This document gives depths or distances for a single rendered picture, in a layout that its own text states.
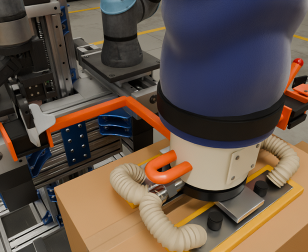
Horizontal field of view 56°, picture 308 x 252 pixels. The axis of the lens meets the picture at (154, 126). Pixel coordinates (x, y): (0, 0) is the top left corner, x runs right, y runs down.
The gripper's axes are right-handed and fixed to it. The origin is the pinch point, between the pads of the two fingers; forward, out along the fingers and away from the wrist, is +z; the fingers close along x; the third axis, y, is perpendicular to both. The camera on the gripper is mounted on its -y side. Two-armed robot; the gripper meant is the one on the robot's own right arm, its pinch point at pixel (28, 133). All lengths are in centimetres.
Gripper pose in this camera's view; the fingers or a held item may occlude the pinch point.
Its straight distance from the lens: 68.9
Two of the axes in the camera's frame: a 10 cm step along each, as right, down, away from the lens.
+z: 0.1, 8.1, 5.8
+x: -5.9, -4.7, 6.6
